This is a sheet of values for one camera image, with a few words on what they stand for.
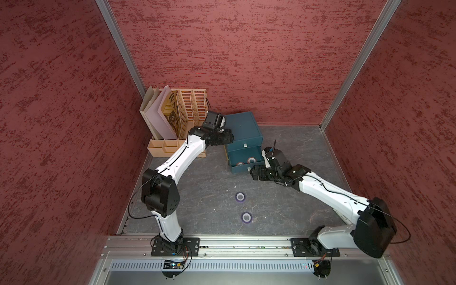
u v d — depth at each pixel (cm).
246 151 87
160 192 46
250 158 94
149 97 93
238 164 92
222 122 70
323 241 62
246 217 83
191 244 74
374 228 41
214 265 71
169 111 98
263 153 77
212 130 65
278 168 62
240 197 88
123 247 77
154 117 91
